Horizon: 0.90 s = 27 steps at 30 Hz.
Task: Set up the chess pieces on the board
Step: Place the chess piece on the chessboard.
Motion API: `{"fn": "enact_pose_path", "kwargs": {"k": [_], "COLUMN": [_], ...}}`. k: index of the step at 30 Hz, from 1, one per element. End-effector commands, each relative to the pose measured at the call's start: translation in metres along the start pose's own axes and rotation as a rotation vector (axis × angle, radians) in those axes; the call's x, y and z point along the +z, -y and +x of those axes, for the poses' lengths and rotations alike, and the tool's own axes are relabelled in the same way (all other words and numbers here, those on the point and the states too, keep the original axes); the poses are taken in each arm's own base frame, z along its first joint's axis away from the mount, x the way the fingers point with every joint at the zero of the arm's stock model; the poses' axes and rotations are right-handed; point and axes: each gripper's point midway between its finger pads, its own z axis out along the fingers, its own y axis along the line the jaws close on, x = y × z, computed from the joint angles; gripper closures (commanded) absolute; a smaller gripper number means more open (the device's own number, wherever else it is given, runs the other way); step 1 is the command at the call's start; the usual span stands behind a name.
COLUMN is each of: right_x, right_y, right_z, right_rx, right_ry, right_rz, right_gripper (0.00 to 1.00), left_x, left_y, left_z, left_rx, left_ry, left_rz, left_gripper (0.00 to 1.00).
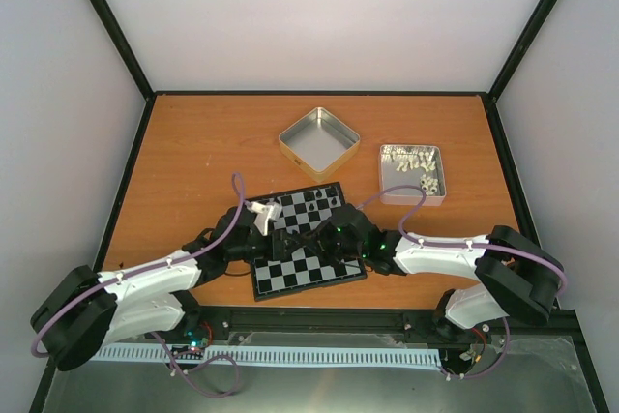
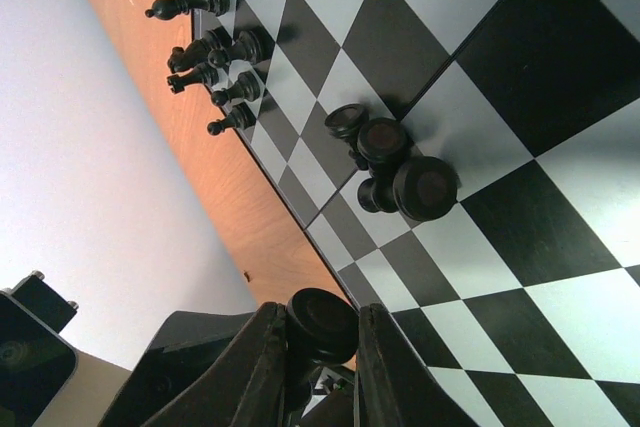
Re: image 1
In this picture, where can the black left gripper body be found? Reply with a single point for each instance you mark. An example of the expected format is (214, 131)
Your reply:
(274, 251)

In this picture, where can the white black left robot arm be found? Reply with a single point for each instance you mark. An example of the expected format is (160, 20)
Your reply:
(206, 258)

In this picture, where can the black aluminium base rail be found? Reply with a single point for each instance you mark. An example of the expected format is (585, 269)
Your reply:
(319, 323)

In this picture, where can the black front left frame post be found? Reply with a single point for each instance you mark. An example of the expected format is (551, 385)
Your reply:
(117, 36)

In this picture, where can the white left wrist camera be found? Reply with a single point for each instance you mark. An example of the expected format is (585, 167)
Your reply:
(265, 214)

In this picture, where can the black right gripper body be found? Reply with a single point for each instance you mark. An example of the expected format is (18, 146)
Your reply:
(332, 246)

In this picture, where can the white patterned tin lid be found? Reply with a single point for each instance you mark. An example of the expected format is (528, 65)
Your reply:
(407, 194)

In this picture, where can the black white chess board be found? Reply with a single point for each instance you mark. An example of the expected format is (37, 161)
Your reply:
(302, 210)

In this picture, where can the white chess pieces pile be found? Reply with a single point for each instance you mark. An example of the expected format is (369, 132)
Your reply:
(420, 169)

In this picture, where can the gold square tin box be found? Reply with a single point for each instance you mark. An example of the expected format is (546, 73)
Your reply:
(319, 143)

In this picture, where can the black enclosure frame post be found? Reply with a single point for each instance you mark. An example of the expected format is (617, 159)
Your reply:
(525, 39)

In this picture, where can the light blue cable duct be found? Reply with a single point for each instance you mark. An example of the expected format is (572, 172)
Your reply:
(275, 356)

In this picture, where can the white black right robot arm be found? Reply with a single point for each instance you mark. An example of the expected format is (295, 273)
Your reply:
(513, 276)

